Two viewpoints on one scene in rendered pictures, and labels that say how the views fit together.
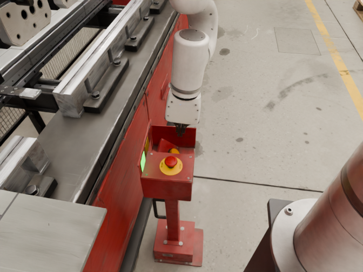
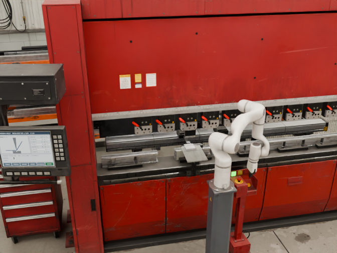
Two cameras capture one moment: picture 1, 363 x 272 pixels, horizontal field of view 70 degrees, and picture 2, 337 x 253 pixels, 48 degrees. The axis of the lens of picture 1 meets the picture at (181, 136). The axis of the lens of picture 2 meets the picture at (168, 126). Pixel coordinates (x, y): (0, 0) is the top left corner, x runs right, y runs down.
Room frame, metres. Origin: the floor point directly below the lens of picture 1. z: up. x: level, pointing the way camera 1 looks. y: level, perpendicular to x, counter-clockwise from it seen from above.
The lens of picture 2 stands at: (-1.14, -2.35, 2.66)
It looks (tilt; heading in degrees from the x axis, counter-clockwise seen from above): 26 degrees down; 68
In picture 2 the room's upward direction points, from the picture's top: straight up
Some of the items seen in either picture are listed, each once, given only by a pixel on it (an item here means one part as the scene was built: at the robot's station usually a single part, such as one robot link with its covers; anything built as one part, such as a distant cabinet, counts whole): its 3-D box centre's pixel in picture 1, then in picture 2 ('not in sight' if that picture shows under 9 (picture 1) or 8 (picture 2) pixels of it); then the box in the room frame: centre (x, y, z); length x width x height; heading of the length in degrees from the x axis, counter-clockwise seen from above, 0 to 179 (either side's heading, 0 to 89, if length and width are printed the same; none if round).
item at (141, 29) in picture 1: (140, 32); (292, 148); (1.17, 0.19, 0.89); 0.30 x 0.05 x 0.03; 169
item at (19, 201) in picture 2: not in sight; (31, 187); (-1.22, 1.05, 0.50); 0.50 x 0.50 x 1.00; 79
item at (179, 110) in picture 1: (183, 103); (252, 164); (0.58, -0.01, 0.95); 0.10 x 0.07 x 0.11; 85
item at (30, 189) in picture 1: (31, 190); not in sight; (0.32, 0.35, 0.91); 0.03 x 0.03 x 0.02
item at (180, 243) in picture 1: (174, 235); (237, 237); (0.54, 0.04, 0.13); 0.10 x 0.10 x 0.01; 84
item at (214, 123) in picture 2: not in sight; (209, 118); (0.36, 0.39, 1.26); 0.15 x 0.09 x 0.17; 169
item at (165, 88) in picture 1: (166, 86); (295, 180); (1.17, 0.08, 0.59); 0.15 x 0.02 x 0.07; 169
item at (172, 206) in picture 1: (172, 210); (239, 215); (0.54, 0.04, 0.39); 0.05 x 0.05 x 0.54; 84
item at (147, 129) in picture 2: not in sight; (142, 123); (-0.23, 0.50, 1.26); 0.15 x 0.09 x 0.17; 169
